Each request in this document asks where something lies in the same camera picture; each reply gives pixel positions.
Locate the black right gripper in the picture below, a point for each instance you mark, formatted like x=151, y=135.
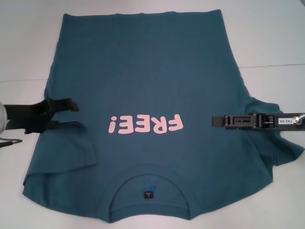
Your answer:
x=259, y=120

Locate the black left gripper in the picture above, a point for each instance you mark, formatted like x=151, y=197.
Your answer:
x=28, y=115

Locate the teal FREE print t-shirt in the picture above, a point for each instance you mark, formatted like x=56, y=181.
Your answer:
x=147, y=78

